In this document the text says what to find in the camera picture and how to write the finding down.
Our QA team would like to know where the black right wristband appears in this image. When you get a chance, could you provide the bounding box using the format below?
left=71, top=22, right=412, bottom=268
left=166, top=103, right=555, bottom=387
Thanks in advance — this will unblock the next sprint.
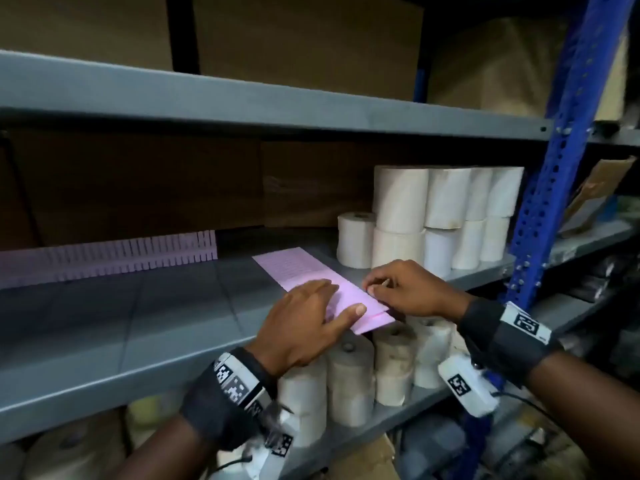
left=457, top=297, right=563, bottom=388

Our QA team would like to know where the person's right forearm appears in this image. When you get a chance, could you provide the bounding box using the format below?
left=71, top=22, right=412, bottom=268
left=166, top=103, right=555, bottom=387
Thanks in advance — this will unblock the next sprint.
left=527, top=352, right=640, bottom=480

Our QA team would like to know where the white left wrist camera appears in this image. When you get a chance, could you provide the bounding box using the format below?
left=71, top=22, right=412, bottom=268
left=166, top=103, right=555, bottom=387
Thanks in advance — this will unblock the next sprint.
left=209, top=409, right=296, bottom=480

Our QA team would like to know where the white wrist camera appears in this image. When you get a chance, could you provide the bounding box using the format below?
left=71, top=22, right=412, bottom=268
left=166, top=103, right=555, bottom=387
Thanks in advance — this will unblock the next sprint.
left=209, top=409, right=296, bottom=480
left=438, top=354, right=501, bottom=419

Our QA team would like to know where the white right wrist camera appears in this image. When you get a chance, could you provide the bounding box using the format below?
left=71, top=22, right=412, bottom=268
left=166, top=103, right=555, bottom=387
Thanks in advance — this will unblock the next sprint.
left=438, top=354, right=501, bottom=419

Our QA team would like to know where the black wristband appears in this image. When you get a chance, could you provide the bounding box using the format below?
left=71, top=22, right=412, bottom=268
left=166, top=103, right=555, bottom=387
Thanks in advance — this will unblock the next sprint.
left=179, top=347, right=279, bottom=453
left=457, top=297, right=563, bottom=388

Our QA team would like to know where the person's right hand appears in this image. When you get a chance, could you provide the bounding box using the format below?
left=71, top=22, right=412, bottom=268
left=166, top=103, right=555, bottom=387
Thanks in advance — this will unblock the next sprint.
left=361, top=259, right=476, bottom=325

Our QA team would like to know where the blue perforated rack post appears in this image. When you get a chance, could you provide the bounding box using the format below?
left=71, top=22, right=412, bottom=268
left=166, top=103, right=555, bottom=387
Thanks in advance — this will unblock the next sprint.
left=449, top=0, right=639, bottom=480

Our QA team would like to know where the white marker tag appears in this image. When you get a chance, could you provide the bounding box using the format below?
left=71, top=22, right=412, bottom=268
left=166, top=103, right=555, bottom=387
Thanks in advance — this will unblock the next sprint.
left=499, top=301, right=553, bottom=345
left=213, top=352, right=269, bottom=418

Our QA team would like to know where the stack of white paper rolls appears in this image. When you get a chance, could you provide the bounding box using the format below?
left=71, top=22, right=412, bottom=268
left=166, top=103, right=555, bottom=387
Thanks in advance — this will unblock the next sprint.
left=335, top=164, right=526, bottom=279

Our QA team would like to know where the person's left forearm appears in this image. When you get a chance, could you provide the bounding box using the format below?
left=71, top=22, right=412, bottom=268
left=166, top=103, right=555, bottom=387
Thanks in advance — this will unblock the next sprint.
left=112, top=413, right=223, bottom=480

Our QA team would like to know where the black left wristband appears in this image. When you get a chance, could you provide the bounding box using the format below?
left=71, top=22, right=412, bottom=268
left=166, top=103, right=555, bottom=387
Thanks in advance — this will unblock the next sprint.
left=179, top=347, right=279, bottom=453

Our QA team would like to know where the brown cardboard box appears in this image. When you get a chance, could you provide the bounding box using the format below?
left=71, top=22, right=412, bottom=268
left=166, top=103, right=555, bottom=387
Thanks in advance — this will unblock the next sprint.
left=0, top=0, right=173, bottom=71
left=429, top=14, right=629, bottom=121
left=192, top=0, right=425, bottom=101
left=259, top=139, right=381, bottom=229
left=9, top=132, right=265, bottom=248

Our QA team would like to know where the row of white paper rolls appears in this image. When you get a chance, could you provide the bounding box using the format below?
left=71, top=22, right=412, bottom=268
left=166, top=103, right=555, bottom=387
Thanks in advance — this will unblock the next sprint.
left=0, top=314, right=471, bottom=480

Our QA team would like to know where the person's left hand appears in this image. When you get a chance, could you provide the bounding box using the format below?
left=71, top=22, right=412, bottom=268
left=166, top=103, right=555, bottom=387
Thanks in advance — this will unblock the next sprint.
left=245, top=278, right=369, bottom=381

